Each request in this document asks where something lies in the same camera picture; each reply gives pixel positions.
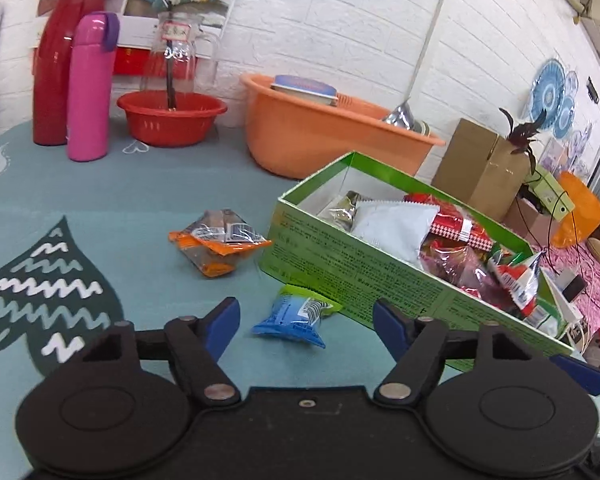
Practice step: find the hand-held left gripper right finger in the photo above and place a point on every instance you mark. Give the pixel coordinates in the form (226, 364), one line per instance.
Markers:
(390, 327)

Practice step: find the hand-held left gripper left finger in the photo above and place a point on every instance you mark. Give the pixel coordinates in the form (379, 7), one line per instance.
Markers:
(220, 325)

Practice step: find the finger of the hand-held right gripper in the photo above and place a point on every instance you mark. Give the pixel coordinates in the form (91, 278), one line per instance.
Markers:
(580, 372)

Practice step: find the green cardboard box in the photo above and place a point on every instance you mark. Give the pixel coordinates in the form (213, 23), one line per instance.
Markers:
(355, 270)

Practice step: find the blue green snack packet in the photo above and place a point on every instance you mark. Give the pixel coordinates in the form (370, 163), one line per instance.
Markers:
(290, 315)

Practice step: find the orange clear snack packet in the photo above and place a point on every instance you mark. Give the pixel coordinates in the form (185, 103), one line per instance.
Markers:
(205, 260)
(230, 232)

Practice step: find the clear red fruit snack packet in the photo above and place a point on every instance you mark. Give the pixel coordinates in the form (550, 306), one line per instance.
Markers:
(455, 265)

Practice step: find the red white snack packet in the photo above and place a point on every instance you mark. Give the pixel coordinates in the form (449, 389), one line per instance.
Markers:
(517, 280)

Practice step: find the red striped snack packet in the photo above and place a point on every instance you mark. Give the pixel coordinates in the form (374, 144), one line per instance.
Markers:
(460, 225)

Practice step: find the silver green snack packet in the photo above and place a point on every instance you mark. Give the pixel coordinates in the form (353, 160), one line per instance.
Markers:
(342, 210)

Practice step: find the teal printed tablecloth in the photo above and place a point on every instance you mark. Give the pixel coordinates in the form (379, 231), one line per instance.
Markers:
(130, 210)

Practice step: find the orange bag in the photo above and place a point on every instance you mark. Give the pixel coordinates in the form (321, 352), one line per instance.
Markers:
(582, 210)

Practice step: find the small brown cardboard box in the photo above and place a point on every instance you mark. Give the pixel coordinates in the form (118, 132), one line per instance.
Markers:
(525, 217)

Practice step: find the large brown cardboard box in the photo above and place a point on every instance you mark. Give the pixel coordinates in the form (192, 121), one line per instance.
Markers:
(475, 170)

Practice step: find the light green small box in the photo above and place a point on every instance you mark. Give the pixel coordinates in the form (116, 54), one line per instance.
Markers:
(550, 192)

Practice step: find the metal can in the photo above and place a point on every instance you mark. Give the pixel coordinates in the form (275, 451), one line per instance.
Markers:
(422, 128)

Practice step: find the red plastic basin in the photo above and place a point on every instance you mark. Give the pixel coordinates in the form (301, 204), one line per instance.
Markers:
(170, 125)

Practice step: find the orange plastic basin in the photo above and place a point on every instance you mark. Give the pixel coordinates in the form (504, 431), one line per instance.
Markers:
(305, 135)

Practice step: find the silver foil packet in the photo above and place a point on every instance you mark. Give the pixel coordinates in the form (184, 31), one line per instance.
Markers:
(400, 117)

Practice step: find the dark red leafy plant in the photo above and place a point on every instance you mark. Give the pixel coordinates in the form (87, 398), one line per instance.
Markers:
(522, 135)

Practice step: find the black stirring stick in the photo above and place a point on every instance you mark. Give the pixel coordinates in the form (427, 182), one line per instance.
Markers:
(171, 85)

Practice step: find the blue round lid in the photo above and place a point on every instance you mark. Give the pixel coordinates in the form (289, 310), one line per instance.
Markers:
(305, 87)

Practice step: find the pink thermos bottle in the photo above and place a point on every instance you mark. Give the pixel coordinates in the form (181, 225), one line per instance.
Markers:
(90, 90)

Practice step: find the glass pitcher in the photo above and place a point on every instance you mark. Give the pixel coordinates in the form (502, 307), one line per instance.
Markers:
(180, 55)

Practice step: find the group of blue patterned plates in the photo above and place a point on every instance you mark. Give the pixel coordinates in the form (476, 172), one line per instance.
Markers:
(547, 87)

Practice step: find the red thermos jug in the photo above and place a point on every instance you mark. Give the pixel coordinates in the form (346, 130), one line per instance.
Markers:
(55, 60)

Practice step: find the white wall conduit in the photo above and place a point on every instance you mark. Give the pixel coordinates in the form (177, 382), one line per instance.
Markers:
(430, 35)

